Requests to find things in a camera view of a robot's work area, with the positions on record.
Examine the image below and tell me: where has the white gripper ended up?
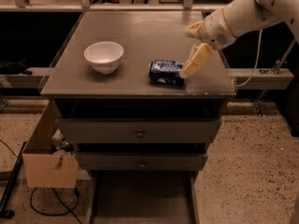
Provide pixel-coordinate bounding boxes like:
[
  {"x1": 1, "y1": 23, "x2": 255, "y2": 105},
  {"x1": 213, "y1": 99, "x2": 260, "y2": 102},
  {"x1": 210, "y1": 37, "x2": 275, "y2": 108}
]
[{"x1": 179, "y1": 9, "x2": 236, "y2": 79}]

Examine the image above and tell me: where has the blue pepsi can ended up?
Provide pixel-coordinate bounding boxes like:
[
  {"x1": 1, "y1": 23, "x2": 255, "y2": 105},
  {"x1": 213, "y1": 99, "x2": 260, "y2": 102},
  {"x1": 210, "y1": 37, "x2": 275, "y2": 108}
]
[{"x1": 149, "y1": 60, "x2": 184, "y2": 86}]

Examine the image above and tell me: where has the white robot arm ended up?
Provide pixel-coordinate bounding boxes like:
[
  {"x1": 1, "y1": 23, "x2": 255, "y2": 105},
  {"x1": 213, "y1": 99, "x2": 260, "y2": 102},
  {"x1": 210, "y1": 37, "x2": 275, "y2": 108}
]
[{"x1": 179, "y1": 0, "x2": 299, "y2": 78}]

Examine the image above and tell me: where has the grey drawer cabinet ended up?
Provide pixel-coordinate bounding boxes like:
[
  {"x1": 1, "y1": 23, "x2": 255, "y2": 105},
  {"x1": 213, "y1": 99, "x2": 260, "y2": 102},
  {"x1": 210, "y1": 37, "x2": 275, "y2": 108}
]
[{"x1": 40, "y1": 10, "x2": 237, "y2": 173}]

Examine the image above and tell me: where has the grey top drawer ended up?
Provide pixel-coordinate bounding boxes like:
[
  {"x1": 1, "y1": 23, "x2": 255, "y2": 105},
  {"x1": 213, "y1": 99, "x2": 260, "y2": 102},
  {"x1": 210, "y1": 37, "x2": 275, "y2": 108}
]
[{"x1": 56, "y1": 119, "x2": 221, "y2": 144}]

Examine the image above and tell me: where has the grey middle drawer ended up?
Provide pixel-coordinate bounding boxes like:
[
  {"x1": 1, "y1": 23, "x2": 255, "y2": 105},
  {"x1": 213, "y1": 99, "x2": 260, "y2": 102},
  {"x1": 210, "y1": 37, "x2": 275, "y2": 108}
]
[{"x1": 75, "y1": 152, "x2": 207, "y2": 172}]

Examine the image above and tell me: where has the grey open bottom drawer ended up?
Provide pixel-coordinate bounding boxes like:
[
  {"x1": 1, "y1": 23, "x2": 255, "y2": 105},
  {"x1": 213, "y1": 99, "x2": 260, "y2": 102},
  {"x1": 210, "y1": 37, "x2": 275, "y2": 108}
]
[{"x1": 84, "y1": 171, "x2": 200, "y2": 224}]

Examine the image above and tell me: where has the white bowl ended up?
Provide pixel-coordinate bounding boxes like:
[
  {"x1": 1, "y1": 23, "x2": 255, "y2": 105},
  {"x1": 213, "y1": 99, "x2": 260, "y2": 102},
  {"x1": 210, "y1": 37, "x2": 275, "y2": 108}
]
[{"x1": 83, "y1": 41, "x2": 124, "y2": 75}]

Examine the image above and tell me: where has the cardboard box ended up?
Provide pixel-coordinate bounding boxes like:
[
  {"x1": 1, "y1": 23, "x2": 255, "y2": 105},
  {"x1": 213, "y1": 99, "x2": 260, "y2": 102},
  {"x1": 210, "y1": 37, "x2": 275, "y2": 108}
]
[{"x1": 22, "y1": 103, "x2": 78, "y2": 189}]

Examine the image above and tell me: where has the black stand leg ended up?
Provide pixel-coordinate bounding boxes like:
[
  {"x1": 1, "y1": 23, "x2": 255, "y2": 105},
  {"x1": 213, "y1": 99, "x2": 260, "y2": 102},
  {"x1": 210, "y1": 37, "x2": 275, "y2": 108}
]
[{"x1": 0, "y1": 142, "x2": 26, "y2": 219}]

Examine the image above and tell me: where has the white hanging cable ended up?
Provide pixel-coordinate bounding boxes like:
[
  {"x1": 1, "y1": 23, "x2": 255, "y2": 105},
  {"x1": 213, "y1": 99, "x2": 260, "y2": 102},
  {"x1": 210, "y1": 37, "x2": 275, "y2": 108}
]
[{"x1": 233, "y1": 29, "x2": 263, "y2": 89}]

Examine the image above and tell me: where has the metal railing frame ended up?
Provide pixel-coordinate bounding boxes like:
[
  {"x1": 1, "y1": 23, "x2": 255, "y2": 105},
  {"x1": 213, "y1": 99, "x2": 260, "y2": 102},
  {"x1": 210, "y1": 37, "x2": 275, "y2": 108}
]
[{"x1": 0, "y1": 0, "x2": 233, "y2": 12}]

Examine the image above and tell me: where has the black object on rail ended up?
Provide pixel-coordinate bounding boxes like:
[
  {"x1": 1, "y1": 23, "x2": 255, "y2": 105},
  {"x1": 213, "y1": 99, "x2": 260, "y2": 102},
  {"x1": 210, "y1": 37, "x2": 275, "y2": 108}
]
[{"x1": 0, "y1": 60, "x2": 32, "y2": 76}]

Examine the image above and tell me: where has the black floor cable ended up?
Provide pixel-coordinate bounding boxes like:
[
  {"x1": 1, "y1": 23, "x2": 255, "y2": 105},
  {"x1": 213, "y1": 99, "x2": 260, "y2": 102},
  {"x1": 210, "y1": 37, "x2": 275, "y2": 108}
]
[{"x1": 29, "y1": 187, "x2": 82, "y2": 224}]

